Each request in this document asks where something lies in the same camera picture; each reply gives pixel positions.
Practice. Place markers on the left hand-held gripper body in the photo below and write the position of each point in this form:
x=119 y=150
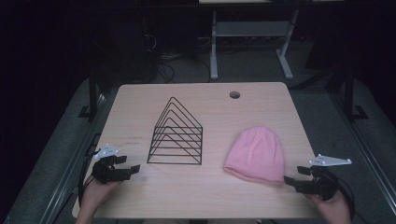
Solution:
x=107 y=174

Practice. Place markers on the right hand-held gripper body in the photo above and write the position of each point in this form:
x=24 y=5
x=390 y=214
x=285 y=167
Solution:
x=322 y=186

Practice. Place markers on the pink knit beanie hat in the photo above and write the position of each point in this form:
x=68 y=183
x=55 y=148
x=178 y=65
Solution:
x=257 y=154

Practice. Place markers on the person's right hand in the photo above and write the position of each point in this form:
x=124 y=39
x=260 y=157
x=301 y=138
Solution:
x=334 y=211

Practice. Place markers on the black metal stand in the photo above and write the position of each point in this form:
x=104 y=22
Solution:
x=349 y=93
x=92 y=93

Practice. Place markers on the grey metal desk frame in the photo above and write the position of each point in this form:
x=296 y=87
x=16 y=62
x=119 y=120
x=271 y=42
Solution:
x=249 y=28

